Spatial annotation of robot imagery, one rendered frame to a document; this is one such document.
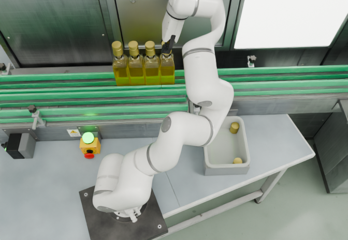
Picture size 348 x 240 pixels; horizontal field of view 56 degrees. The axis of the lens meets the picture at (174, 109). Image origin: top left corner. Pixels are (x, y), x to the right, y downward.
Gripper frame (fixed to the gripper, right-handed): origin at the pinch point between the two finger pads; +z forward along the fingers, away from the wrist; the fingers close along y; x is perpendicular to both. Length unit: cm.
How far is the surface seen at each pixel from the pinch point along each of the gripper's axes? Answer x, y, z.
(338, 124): 110, -7, 46
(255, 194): 71, 24, 80
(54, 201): -33, 42, 51
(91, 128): -21.8, 16.2, 37.0
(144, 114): -2.6, 13.7, 25.6
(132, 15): -12.4, -12.3, 0.8
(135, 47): -10.3, 1.6, 2.4
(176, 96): 9.7, 6.2, 21.9
